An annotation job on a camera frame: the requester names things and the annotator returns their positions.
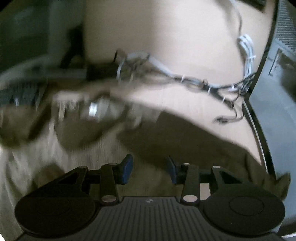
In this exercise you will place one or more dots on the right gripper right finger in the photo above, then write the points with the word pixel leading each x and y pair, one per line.
pixel 188 176

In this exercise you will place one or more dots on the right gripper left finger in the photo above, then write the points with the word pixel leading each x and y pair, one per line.
pixel 111 175

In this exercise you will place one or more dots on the brown polka dot garment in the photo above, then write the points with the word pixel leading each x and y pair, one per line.
pixel 89 127

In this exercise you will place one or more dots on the white glass computer case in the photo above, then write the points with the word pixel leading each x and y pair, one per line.
pixel 270 105

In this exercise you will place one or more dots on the black keyboard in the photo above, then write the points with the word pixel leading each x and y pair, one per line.
pixel 25 93

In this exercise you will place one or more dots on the black curved monitor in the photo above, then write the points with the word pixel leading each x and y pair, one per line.
pixel 43 39

